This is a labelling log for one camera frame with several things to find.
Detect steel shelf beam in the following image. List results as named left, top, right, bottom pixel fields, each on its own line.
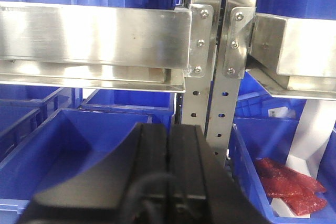
left=223, top=7, right=335, bottom=100
left=0, top=1, right=214, bottom=93

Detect left steel shelf beam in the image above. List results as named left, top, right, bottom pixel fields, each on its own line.
left=0, top=1, right=214, bottom=93

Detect left steel perforated upright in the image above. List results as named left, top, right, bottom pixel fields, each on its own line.
left=181, top=0, right=222, bottom=130

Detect blue bin far left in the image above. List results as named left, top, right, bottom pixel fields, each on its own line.
left=1, top=84, right=82, bottom=159

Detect right steel perforated upright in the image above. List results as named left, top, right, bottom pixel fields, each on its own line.
left=206, top=0, right=257, bottom=164

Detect blue bin back left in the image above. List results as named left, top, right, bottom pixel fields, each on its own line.
left=81, top=89, right=175, bottom=116

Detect blue bin front left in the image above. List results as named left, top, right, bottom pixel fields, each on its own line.
left=1, top=109, right=158, bottom=223

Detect steel perforated upright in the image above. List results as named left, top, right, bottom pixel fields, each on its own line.
left=181, top=0, right=222, bottom=130
left=206, top=0, right=257, bottom=164

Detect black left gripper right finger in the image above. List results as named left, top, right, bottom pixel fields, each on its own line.
left=168, top=124, right=268, bottom=223

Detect right steel shelf beam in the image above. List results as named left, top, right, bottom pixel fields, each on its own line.
left=223, top=7, right=335, bottom=100

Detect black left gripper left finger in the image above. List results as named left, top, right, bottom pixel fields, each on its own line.
left=19, top=124, right=168, bottom=223

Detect red packets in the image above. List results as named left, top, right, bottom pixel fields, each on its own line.
left=254, top=158, right=327, bottom=216

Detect blue bin with red packets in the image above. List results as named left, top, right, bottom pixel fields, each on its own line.
left=229, top=118, right=335, bottom=223

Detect tilted blue bin behind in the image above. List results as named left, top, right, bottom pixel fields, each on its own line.
left=234, top=72, right=306, bottom=120

